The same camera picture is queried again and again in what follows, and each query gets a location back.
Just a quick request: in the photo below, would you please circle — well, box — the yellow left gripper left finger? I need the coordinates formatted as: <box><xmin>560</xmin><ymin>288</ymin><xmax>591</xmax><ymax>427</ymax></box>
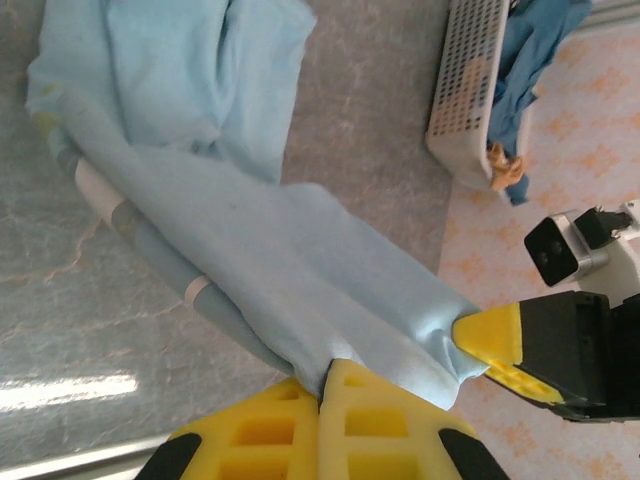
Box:
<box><xmin>139</xmin><ymin>377</ymin><xmax>321</xmax><ymax>480</ymax></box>

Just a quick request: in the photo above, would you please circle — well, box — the aluminium frame post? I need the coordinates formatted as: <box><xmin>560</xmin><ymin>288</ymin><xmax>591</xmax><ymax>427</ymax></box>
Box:
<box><xmin>569</xmin><ymin>0</ymin><xmax>640</xmax><ymax>36</ymax></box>

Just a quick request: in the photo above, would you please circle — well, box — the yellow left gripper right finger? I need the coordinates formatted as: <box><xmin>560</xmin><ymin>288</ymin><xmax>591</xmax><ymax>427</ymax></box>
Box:
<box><xmin>317</xmin><ymin>358</ymin><xmax>511</xmax><ymax>480</ymax></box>

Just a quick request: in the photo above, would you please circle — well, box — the light blue t-shirt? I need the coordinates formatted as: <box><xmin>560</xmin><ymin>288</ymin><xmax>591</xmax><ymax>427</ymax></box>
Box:
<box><xmin>24</xmin><ymin>0</ymin><xmax>489</xmax><ymax>412</ymax></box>

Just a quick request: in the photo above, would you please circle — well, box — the dark blue t-shirt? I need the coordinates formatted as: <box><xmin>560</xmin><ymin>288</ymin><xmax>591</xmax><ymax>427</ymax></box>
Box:
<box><xmin>492</xmin><ymin>0</ymin><xmax>594</xmax><ymax>207</ymax></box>

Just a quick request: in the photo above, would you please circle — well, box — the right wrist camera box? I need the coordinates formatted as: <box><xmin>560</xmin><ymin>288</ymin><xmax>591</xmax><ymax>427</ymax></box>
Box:
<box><xmin>523</xmin><ymin>212</ymin><xmax>611</xmax><ymax>287</ymax></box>

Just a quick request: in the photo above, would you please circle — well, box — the white plastic laundry basket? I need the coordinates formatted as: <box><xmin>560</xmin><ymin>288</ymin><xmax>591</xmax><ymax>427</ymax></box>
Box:
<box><xmin>424</xmin><ymin>0</ymin><xmax>534</xmax><ymax>192</ymax></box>

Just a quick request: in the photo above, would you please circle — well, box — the orange cloth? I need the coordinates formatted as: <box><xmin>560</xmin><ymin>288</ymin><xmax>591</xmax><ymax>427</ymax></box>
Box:
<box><xmin>483</xmin><ymin>141</ymin><xmax>527</xmax><ymax>192</ymax></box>

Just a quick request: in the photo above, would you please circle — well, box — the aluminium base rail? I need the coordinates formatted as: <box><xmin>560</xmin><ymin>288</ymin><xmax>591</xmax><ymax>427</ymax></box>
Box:
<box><xmin>0</xmin><ymin>433</ymin><xmax>174</xmax><ymax>480</ymax></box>

